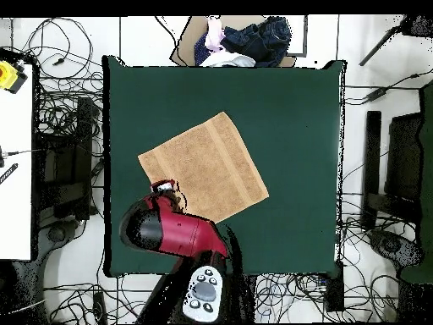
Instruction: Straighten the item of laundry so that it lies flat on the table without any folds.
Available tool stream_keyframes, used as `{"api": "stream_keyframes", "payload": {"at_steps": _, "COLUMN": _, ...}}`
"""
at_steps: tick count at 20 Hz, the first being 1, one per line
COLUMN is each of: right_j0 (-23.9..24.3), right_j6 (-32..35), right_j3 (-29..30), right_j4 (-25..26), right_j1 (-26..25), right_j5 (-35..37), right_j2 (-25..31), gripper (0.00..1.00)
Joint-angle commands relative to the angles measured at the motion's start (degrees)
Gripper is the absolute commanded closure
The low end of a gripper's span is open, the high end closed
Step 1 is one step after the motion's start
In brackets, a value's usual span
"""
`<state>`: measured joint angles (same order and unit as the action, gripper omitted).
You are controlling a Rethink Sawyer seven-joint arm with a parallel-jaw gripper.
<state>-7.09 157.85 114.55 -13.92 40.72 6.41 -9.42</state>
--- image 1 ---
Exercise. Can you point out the tan terry towel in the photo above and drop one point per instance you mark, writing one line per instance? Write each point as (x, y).
(209, 162)

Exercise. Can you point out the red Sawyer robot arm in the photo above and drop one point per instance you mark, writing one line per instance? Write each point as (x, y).
(182, 233)

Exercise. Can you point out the black equipment stand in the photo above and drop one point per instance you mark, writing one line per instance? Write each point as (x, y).
(84, 135)

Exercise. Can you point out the grey round base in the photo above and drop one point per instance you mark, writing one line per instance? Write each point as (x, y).
(57, 233)

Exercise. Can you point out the dark green tablecloth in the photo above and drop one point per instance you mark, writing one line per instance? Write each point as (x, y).
(287, 135)

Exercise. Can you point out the black power brick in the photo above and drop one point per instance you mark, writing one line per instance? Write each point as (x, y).
(99, 306)

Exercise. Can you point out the purple dotted garment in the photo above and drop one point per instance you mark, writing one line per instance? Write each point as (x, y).
(202, 50)

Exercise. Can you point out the white desk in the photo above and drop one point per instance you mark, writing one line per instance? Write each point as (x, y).
(15, 203)

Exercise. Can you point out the cardboard box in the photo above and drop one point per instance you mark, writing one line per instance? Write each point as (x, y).
(189, 37)

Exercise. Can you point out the black slotted strip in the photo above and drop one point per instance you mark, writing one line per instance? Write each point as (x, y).
(8, 173)

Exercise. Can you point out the white pink garment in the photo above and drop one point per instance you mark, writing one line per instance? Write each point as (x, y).
(213, 37)

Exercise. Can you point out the blue jeans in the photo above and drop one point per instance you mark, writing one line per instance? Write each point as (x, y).
(260, 40)

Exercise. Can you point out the yellow emergency stop button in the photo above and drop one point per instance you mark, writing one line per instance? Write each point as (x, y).
(8, 76)

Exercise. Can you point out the black power strip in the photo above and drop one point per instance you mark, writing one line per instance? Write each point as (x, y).
(335, 291)

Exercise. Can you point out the dark round base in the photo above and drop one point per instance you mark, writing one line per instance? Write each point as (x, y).
(389, 245)

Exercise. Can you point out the black tripod leg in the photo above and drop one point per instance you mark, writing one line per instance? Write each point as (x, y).
(379, 47)

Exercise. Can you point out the white board grey frame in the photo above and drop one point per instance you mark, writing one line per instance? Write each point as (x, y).
(299, 34)

